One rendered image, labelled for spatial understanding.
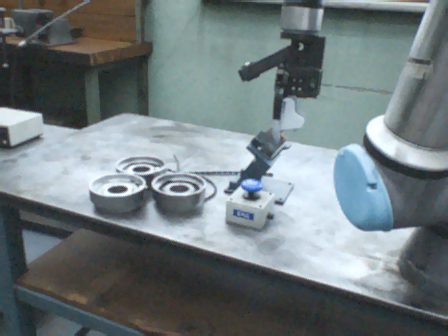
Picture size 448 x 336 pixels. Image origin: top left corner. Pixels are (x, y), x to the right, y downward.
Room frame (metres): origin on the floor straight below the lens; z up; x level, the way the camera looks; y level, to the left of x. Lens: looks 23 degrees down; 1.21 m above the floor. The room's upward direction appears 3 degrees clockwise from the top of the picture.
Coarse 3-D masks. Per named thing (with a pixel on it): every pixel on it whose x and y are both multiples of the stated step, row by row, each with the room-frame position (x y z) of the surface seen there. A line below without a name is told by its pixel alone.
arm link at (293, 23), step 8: (288, 8) 0.87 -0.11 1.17; (296, 8) 0.86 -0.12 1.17; (304, 8) 0.85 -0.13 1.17; (288, 16) 0.86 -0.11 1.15; (296, 16) 0.85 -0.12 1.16; (304, 16) 0.85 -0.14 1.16; (312, 16) 0.85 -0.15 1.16; (320, 16) 0.87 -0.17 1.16; (280, 24) 0.88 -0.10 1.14; (288, 24) 0.86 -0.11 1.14; (296, 24) 0.85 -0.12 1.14; (304, 24) 0.85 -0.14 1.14; (312, 24) 0.85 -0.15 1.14; (320, 24) 0.87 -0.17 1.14; (296, 32) 0.86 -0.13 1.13; (304, 32) 0.85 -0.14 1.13; (312, 32) 0.86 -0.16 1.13
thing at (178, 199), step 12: (156, 180) 0.82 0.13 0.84; (192, 180) 0.84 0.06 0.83; (204, 180) 0.82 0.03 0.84; (156, 192) 0.77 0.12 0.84; (168, 192) 0.78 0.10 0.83; (180, 192) 0.82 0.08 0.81; (204, 192) 0.79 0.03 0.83; (156, 204) 0.78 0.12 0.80; (168, 204) 0.75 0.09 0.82; (180, 204) 0.75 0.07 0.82; (192, 204) 0.76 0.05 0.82
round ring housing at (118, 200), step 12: (96, 180) 0.80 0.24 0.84; (108, 180) 0.82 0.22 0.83; (120, 180) 0.83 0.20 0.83; (96, 192) 0.74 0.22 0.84; (108, 192) 0.77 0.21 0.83; (120, 192) 0.81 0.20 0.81; (132, 192) 0.75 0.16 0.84; (144, 192) 0.78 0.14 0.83; (96, 204) 0.74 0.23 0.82; (108, 204) 0.73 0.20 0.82; (120, 204) 0.74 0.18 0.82; (132, 204) 0.75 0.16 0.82
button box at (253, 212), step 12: (240, 192) 0.76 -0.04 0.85; (264, 192) 0.77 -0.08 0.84; (228, 204) 0.73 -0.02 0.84; (240, 204) 0.72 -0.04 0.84; (252, 204) 0.72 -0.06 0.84; (264, 204) 0.72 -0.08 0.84; (228, 216) 0.73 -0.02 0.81; (240, 216) 0.72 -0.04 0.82; (252, 216) 0.71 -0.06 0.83; (264, 216) 0.71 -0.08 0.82; (252, 228) 0.71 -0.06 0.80
